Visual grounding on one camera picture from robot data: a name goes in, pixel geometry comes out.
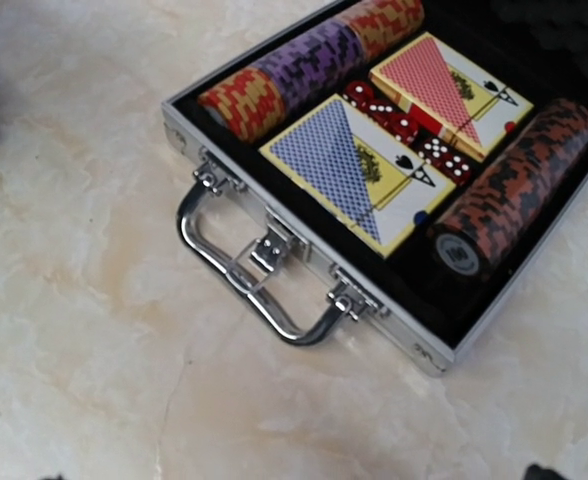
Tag right chip row in case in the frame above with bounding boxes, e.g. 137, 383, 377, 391
429, 98, 588, 277

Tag left chip row in case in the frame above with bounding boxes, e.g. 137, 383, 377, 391
198, 0, 425, 143

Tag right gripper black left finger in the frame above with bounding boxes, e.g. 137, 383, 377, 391
39, 473, 66, 480

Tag blue playing card deck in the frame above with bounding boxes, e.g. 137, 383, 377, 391
260, 95, 456, 258

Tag chip row in case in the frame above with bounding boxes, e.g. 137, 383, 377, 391
429, 98, 588, 277
198, 0, 425, 143

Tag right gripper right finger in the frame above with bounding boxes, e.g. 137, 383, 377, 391
523, 464, 567, 480

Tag aluminium poker case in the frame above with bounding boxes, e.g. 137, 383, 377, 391
162, 1, 588, 375

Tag red dice in case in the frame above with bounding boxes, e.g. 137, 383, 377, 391
340, 80, 477, 187

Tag red playing card deck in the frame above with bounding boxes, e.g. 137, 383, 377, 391
369, 32, 534, 162

